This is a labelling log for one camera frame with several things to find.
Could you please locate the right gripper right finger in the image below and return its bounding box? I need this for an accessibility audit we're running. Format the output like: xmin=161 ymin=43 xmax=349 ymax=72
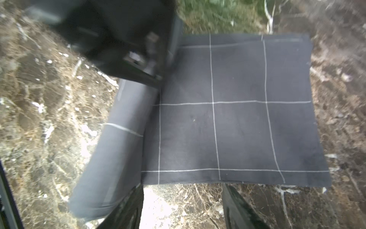
xmin=223 ymin=184 xmax=270 ymax=229

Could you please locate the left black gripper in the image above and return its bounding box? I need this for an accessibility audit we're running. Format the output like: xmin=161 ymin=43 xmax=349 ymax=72
xmin=25 ymin=1 xmax=183 ymax=88

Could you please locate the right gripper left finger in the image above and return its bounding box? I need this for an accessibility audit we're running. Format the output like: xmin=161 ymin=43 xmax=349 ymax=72
xmin=97 ymin=185 xmax=144 ymax=229

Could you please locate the dark grey grid pillowcase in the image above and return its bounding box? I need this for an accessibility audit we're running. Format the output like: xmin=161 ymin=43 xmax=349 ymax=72
xmin=69 ymin=34 xmax=331 ymax=220

